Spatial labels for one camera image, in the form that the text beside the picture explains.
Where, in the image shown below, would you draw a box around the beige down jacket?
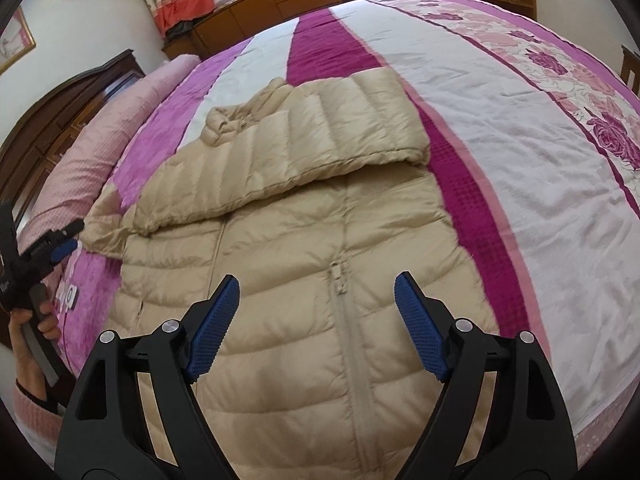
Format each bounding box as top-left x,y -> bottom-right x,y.
82,67 -> 502,480

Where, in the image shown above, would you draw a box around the framed wall picture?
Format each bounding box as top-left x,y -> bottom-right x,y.
0,7 -> 37,77

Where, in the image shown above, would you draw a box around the dark cloth on cabinet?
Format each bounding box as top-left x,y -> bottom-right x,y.
164,19 -> 202,42

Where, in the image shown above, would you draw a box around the wooden chair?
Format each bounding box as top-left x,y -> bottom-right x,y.
620,44 -> 640,92

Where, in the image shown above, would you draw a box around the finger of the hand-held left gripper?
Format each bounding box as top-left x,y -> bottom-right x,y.
50,239 -> 79,262
49,218 -> 85,241

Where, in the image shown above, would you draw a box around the pink and white floral bedspread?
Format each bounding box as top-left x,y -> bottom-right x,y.
55,0 -> 640,480

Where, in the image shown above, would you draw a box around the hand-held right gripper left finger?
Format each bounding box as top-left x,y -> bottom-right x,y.
54,274 -> 242,480

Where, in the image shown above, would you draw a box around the dark wooden headboard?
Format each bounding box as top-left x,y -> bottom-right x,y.
0,49 -> 147,228

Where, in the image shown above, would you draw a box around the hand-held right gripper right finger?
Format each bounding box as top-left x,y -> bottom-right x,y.
394,271 -> 576,480

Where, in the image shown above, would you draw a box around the white controller box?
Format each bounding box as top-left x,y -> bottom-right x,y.
58,284 -> 82,312

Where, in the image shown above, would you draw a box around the pink rolled quilt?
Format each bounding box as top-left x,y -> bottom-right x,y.
21,54 -> 202,257

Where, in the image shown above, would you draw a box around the person's left hand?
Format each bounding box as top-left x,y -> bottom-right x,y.
7,305 -> 62,387

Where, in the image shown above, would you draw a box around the person's left forearm pink sleeve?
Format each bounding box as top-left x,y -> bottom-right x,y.
11,376 -> 68,443

